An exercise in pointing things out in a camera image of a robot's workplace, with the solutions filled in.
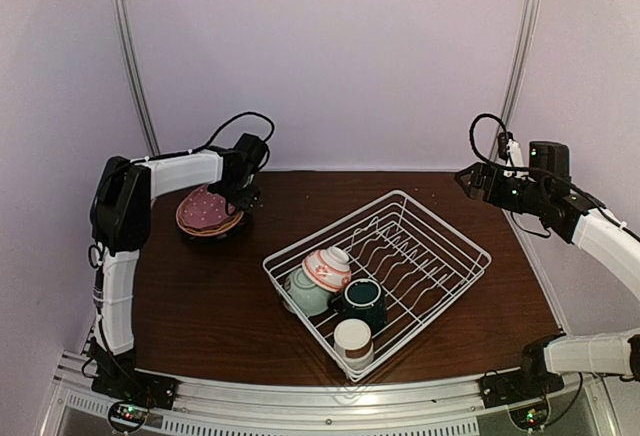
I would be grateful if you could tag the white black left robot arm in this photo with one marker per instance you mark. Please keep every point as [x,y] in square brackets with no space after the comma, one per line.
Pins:
[120,216]

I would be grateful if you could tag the right aluminium frame post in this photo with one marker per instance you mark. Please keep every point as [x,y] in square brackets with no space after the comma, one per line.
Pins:
[528,22]

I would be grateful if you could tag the front aluminium rail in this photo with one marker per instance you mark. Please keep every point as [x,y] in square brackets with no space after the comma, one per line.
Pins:
[208,407]

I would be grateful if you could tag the right circuit board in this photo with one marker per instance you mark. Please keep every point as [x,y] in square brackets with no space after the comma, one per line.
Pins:
[530,418]

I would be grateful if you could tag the left aluminium frame post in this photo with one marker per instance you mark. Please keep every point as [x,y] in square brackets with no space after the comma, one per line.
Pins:
[134,78]

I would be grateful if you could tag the left circuit board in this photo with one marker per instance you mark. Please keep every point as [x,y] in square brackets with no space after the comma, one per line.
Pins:
[126,417]

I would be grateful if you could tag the black rimmed white plate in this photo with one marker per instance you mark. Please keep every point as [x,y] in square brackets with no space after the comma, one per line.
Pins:
[246,222]

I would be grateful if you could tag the pale green bowl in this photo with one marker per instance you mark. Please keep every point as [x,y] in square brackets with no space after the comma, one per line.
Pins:
[311,299]

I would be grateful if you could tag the aluminium frame post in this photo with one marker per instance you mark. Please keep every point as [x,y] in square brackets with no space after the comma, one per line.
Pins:
[528,22]
[134,78]

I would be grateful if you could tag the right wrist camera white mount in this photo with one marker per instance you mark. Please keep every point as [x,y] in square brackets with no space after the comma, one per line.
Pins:
[509,150]

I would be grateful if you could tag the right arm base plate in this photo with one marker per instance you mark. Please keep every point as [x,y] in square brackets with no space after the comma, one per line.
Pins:
[508,388]

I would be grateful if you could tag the circuit board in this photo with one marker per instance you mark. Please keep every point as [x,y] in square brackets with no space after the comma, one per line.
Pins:
[126,417]
[530,418]

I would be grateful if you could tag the yellow dotted plate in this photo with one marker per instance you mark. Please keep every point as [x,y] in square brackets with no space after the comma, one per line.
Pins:
[213,231]

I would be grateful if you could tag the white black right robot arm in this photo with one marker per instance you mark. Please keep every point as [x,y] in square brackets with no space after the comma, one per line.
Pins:
[543,189]

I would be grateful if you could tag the pink white floral bowl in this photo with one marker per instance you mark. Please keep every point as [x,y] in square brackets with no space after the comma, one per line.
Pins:
[328,268]

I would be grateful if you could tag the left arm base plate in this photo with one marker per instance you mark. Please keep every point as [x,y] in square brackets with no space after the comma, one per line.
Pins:
[139,388]

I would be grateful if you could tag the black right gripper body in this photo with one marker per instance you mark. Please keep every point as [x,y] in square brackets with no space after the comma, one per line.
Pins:
[509,198]

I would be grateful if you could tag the dark green mug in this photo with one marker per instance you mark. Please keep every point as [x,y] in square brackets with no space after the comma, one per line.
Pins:
[362,299]

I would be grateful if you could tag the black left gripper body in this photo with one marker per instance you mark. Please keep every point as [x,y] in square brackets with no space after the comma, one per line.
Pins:
[234,193]

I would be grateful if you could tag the white wire dish rack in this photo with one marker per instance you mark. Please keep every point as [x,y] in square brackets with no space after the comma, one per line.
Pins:
[423,264]

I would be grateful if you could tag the white brown cup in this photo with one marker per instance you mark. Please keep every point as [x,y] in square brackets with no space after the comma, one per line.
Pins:
[353,343]

